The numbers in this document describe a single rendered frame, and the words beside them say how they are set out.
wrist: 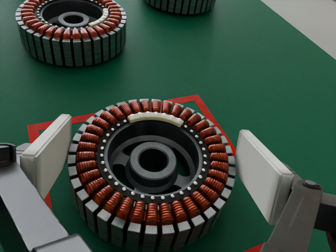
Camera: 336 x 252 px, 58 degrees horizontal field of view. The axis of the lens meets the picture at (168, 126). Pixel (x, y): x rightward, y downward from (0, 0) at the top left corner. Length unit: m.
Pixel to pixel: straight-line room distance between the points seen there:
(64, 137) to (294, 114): 0.22
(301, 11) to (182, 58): 0.26
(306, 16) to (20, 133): 0.44
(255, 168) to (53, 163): 0.12
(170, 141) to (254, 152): 0.07
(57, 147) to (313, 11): 0.48
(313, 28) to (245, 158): 0.34
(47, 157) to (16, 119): 0.12
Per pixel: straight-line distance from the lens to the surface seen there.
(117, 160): 0.22
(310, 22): 0.53
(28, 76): 0.33
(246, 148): 0.20
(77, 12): 0.37
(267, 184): 0.17
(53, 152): 0.18
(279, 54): 0.42
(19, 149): 0.18
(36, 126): 0.27
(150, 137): 0.24
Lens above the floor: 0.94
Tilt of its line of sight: 46 degrees down
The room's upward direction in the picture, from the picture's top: 10 degrees clockwise
